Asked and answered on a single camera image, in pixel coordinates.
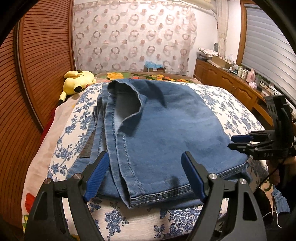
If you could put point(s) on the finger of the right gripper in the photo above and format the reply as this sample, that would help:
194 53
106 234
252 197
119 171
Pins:
241 138
246 148

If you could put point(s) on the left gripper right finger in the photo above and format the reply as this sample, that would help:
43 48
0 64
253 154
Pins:
243 217

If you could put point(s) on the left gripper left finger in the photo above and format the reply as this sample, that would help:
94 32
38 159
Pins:
47 219

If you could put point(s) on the blue denim jeans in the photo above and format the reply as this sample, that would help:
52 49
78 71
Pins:
146 126

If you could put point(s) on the person's right hand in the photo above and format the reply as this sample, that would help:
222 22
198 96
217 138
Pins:
280 169

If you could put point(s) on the colourful floral bed blanket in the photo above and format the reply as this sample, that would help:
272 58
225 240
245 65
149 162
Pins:
63 144

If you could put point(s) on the pink bottle on sideboard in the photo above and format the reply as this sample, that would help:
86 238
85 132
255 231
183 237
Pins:
251 75

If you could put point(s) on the wooden sideboard cabinet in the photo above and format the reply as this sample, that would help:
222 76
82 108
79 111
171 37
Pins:
251 98

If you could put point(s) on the cardboard box on sideboard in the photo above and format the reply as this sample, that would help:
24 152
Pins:
222 62

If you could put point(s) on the stack of papers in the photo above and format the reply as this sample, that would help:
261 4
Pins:
206 53

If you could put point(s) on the grey window roller blind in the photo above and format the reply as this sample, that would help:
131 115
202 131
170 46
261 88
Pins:
264 48

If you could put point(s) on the beige side curtain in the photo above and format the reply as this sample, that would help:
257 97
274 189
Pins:
222 20

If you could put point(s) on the yellow pikachu plush toy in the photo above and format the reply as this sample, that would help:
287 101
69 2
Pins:
75 81

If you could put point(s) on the circle patterned sheer curtain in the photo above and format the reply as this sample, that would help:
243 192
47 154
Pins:
125 35

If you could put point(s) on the brown louvered wooden wardrobe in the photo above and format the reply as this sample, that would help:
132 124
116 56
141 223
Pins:
36 52

